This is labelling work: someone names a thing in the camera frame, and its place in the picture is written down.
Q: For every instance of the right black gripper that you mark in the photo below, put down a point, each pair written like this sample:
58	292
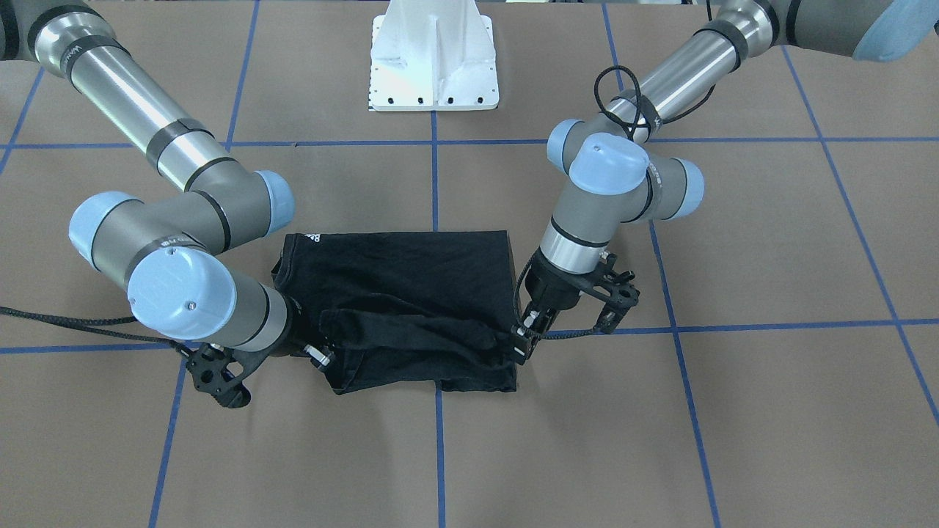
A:
296	331

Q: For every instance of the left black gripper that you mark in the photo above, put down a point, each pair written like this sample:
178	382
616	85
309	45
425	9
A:
549	288

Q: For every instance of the black printed t-shirt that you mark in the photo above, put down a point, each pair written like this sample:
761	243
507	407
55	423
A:
390	307

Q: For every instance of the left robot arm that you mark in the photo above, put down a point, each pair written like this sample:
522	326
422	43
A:
612	177

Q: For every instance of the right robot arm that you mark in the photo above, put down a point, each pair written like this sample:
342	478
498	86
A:
165	254

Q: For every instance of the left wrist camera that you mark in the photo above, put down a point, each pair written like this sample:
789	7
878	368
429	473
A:
615	290

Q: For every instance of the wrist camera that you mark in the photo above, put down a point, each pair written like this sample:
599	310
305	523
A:
615	290
220	372

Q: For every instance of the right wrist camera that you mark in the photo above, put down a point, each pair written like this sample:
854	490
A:
220	372

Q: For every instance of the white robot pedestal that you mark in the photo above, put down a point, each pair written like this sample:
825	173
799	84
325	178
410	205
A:
433	56

